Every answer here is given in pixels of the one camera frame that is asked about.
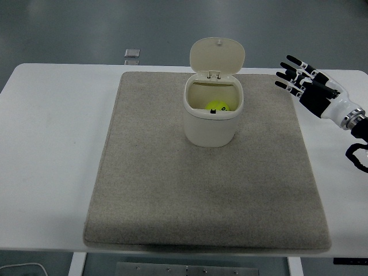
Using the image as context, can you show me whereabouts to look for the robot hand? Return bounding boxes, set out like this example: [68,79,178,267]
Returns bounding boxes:
[275,55,359,129]

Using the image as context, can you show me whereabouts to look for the yellow tennis ball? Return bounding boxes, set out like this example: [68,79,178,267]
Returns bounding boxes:
[205,99,231,112]

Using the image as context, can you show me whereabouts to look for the cream lidded bin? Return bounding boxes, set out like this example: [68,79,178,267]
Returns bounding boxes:
[183,37,246,148]

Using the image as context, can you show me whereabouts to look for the black table control panel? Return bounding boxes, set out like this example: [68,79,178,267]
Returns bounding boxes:
[333,258,368,266]

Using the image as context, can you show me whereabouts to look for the beige felt mat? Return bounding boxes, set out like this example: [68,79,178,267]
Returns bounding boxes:
[82,71,332,254]

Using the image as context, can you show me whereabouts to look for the white table leg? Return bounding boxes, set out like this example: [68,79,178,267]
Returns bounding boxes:
[68,252,87,276]
[287,256,302,276]

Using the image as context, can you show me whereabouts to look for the grey metal plate with screws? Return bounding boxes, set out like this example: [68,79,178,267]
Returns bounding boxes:
[116,261,259,276]

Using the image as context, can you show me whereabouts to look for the white cable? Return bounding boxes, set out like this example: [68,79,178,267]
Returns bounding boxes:
[0,262,48,276]

